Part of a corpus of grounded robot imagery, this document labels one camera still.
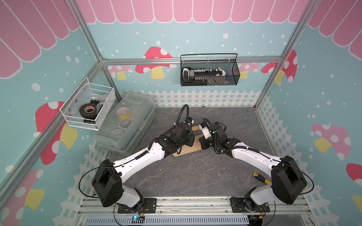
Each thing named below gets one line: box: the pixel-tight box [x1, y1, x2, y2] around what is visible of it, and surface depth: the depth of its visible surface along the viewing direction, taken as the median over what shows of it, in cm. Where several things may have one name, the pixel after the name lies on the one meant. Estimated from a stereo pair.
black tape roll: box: [79, 103, 98, 120], surface depth 71 cm
